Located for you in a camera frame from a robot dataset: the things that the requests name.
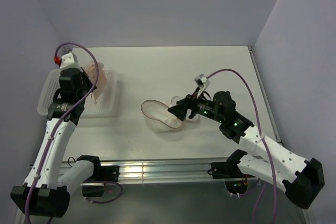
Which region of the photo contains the pink bra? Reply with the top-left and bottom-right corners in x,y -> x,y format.
84,61 -> 107,104

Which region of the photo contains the white bra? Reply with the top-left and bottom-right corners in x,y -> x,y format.
151,103 -> 182,132

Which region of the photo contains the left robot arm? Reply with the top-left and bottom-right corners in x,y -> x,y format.
10,67 -> 102,222

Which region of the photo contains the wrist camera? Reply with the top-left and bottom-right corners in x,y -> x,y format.
59,52 -> 80,71
194,74 -> 210,98

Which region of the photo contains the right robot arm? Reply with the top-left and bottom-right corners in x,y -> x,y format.
168,91 -> 325,209

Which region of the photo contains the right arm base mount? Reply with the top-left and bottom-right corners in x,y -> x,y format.
207,162 -> 259,197

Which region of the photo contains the aluminium frame rail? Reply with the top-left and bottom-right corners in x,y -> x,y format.
25,157 -> 263,185

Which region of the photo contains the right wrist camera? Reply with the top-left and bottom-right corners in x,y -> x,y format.
194,74 -> 210,98

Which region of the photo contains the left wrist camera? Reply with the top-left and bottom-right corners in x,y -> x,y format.
59,52 -> 80,71

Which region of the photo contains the white plastic basket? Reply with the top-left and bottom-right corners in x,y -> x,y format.
36,68 -> 118,117

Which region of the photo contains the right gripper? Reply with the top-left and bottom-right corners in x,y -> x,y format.
167,86 -> 224,123

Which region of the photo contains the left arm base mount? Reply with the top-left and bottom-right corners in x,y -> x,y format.
82,165 -> 120,198

